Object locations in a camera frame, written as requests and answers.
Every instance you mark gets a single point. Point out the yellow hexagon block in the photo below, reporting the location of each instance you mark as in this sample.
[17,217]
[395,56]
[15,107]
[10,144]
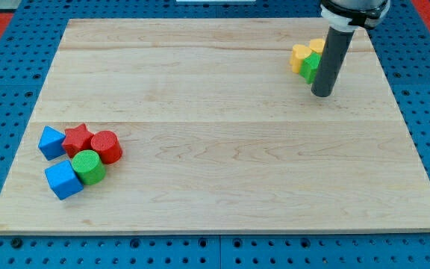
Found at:
[317,45]

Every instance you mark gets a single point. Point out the wooden board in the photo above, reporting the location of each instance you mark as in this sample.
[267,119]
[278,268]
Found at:
[219,135]

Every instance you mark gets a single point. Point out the red cylinder block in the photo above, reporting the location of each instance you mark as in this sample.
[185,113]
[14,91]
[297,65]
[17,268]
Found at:
[107,145]

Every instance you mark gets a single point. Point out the green star block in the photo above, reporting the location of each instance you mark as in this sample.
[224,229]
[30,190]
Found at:
[309,67]

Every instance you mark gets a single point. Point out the yellow heart block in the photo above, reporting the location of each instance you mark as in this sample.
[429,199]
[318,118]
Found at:
[298,55]

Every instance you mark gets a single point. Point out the green cylinder block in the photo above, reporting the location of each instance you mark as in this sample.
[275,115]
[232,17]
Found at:
[88,167]

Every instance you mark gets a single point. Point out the red star block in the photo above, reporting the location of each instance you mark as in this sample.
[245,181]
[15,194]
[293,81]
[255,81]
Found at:
[77,139]

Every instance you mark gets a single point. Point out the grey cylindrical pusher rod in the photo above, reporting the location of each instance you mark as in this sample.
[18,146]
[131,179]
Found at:
[334,52]

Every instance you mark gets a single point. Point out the blue cube block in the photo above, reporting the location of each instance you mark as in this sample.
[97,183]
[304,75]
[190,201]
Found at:
[62,180]

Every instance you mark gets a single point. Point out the blue triangle block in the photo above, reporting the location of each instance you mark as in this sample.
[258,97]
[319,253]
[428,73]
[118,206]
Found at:
[50,143]

